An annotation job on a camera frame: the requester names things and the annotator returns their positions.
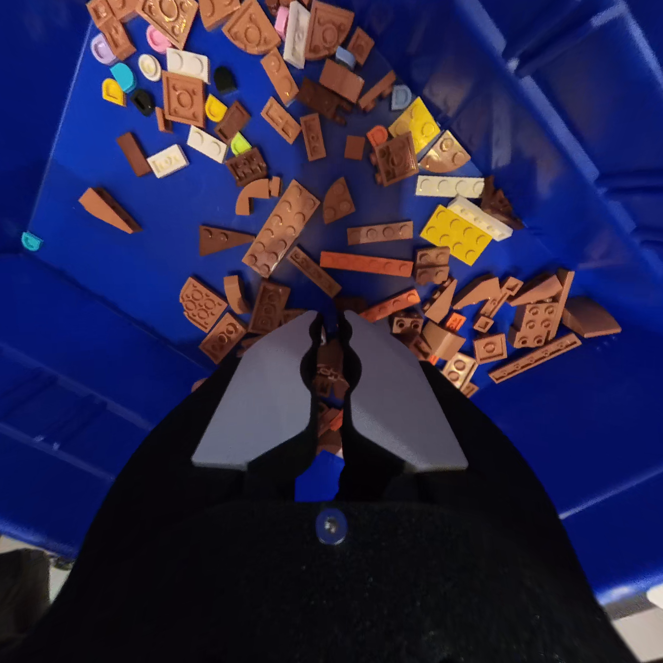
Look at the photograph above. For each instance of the blue plastic bin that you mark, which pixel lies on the blue plastic bin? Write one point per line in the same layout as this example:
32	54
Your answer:
544	440

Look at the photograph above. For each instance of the pile of brown lego pieces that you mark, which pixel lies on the pile of brown lego pieces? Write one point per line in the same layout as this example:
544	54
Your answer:
282	228

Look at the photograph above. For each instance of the teal small lego tile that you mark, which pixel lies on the teal small lego tile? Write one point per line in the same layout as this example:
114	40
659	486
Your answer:
31	241

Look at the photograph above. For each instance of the yellow square lego plate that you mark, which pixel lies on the yellow square lego plate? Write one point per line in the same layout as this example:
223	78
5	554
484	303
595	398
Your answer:
414	124

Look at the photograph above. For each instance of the white long lego plate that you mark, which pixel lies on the white long lego plate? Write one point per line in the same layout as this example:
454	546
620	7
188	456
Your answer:
484	217
449	186

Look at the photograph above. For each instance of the brown lego slope brick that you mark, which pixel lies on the brown lego slope brick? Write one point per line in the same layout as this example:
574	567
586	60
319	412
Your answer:
109	210

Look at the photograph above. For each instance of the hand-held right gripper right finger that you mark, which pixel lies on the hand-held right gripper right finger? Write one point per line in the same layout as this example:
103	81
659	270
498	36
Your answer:
399	409

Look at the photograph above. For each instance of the yellow large lego plate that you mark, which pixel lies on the yellow large lego plate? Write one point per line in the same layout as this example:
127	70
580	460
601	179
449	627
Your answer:
456	235

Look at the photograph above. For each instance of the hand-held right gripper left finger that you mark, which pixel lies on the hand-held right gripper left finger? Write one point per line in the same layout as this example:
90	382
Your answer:
259	409

